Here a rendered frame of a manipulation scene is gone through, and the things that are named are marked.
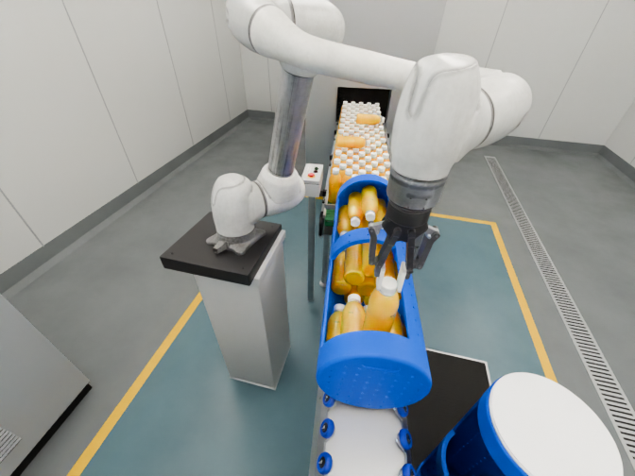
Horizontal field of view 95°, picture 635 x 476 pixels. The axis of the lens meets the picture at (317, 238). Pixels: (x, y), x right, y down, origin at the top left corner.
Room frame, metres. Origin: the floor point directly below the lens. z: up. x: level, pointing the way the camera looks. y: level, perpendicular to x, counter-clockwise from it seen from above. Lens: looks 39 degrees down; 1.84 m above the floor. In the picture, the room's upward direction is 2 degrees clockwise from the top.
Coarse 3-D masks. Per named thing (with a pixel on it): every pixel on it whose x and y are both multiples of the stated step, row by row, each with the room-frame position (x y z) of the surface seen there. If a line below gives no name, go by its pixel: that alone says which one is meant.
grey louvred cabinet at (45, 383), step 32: (0, 320) 0.69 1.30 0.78; (0, 352) 0.61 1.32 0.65; (32, 352) 0.68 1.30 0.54; (0, 384) 0.54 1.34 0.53; (32, 384) 0.59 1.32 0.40; (64, 384) 0.67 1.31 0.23; (0, 416) 0.46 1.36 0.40; (32, 416) 0.51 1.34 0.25; (64, 416) 0.59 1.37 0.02; (0, 448) 0.38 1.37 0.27; (32, 448) 0.42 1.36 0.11
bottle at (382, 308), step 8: (376, 296) 0.43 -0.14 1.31; (384, 296) 0.43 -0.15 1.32; (392, 296) 0.43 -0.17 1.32; (368, 304) 0.45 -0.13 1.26; (376, 304) 0.42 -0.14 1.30; (384, 304) 0.42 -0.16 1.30; (392, 304) 0.42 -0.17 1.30; (368, 312) 0.44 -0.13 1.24; (376, 312) 0.42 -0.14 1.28; (384, 312) 0.41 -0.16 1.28; (392, 312) 0.41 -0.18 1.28; (368, 320) 0.43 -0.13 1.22; (376, 320) 0.41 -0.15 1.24; (384, 320) 0.41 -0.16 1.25; (392, 320) 0.42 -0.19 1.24; (368, 328) 0.43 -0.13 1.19; (376, 328) 0.41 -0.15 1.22; (384, 328) 0.41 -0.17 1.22
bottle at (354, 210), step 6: (354, 192) 1.18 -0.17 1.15; (348, 198) 1.17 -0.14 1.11; (354, 198) 1.12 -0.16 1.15; (360, 198) 1.12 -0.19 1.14; (348, 204) 1.11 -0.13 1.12; (354, 204) 1.07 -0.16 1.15; (360, 204) 1.08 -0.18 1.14; (348, 210) 1.06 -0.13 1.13; (354, 210) 1.03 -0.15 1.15; (360, 210) 1.04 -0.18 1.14; (348, 216) 1.03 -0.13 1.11; (354, 216) 1.00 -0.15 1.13; (360, 216) 1.01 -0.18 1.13
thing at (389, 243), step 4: (396, 232) 0.42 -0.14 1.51; (400, 232) 0.42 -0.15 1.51; (392, 236) 0.42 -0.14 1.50; (396, 236) 0.42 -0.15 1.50; (388, 240) 0.43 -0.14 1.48; (392, 240) 0.42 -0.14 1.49; (396, 240) 0.42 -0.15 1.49; (384, 244) 0.45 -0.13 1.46; (388, 244) 0.42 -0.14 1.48; (392, 244) 0.42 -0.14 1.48; (384, 248) 0.44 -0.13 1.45; (388, 248) 0.43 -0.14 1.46; (380, 252) 0.45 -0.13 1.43; (384, 252) 0.43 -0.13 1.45; (388, 252) 0.43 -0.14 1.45; (376, 256) 0.46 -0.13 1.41; (380, 256) 0.44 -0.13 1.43; (384, 256) 0.43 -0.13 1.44; (380, 260) 0.43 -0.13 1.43; (384, 260) 0.43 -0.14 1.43; (380, 264) 0.43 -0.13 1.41
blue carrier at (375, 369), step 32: (384, 192) 1.18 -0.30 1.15; (416, 320) 0.46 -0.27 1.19; (320, 352) 0.39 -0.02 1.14; (352, 352) 0.34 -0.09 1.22; (384, 352) 0.34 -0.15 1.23; (416, 352) 0.36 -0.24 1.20; (320, 384) 0.34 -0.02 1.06; (352, 384) 0.33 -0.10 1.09; (384, 384) 0.32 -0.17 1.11; (416, 384) 0.32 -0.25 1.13
